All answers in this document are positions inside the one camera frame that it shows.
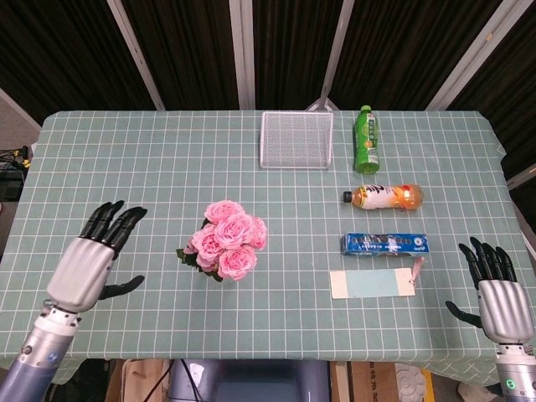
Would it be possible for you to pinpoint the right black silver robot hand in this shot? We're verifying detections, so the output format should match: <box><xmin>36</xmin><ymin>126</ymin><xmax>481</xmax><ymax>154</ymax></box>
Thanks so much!
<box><xmin>445</xmin><ymin>236</ymin><xmax>529</xmax><ymax>345</ymax></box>

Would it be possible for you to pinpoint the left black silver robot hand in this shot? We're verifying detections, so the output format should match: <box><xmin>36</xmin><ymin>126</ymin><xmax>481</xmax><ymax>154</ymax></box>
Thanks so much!
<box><xmin>45</xmin><ymin>199</ymin><xmax>148</xmax><ymax>313</ymax></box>

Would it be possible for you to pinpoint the pink artificial flower bouquet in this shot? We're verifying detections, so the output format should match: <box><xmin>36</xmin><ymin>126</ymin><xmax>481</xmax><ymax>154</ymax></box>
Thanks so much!
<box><xmin>175</xmin><ymin>199</ymin><xmax>268</xmax><ymax>282</ymax></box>

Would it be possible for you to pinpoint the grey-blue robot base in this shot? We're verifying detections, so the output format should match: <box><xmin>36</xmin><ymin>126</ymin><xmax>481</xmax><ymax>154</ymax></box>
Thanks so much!
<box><xmin>167</xmin><ymin>358</ymin><xmax>332</xmax><ymax>402</ymax></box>

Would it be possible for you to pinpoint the green checked tablecloth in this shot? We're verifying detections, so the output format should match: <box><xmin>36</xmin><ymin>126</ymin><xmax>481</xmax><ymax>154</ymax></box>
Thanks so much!
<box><xmin>0</xmin><ymin>109</ymin><xmax>536</xmax><ymax>384</ymax></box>

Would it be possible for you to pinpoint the wooden board under table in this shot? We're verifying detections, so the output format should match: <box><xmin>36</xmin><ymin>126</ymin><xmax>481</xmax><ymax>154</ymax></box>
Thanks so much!
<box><xmin>104</xmin><ymin>358</ymin><xmax>171</xmax><ymax>402</ymax></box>

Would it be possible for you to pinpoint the blue cookie package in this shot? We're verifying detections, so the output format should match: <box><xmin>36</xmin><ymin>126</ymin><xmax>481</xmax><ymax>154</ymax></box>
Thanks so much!
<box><xmin>339</xmin><ymin>232</ymin><xmax>430</xmax><ymax>257</ymax></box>

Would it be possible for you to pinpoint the pale card with pink tassel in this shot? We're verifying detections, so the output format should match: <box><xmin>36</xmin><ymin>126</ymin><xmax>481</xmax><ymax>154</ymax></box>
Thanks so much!
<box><xmin>329</xmin><ymin>257</ymin><xmax>426</xmax><ymax>301</ymax></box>

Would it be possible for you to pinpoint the brown cardboard box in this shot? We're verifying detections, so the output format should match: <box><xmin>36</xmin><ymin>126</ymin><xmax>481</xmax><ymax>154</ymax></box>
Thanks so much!
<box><xmin>347</xmin><ymin>362</ymin><xmax>399</xmax><ymax>402</ymax></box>

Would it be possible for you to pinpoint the orange tea bottle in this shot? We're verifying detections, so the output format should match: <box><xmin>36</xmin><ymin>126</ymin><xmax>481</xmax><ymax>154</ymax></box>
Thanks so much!
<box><xmin>343</xmin><ymin>183</ymin><xmax>425</xmax><ymax>211</ymax></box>

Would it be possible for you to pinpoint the green tea bottle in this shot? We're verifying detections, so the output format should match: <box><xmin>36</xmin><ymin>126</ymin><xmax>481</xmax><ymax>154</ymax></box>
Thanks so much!
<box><xmin>353</xmin><ymin>105</ymin><xmax>382</xmax><ymax>175</ymax></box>

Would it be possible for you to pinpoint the black equipment with cables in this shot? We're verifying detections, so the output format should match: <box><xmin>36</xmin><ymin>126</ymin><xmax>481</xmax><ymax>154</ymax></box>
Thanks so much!
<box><xmin>0</xmin><ymin>144</ymin><xmax>35</xmax><ymax>203</ymax></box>

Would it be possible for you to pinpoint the white frame post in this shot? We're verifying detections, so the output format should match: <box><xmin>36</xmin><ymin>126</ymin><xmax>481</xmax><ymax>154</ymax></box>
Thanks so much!
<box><xmin>307</xmin><ymin>0</ymin><xmax>356</xmax><ymax>113</ymax></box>
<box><xmin>106</xmin><ymin>0</ymin><xmax>167</xmax><ymax>111</ymax></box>
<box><xmin>425</xmin><ymin>0</ymin><xmax>524</xmax><ymax>111</ymax></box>
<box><xmin>229</xmin><ymin>0</ymin><xmax>256</xmax><ymax>111</ymax></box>

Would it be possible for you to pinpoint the white wire mesh tray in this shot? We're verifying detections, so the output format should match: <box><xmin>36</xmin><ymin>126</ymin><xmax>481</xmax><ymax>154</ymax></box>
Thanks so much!
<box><xmin>258</xmin><ymin>111</ymin><xmax>335</xmax><ymax>170</ymax></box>

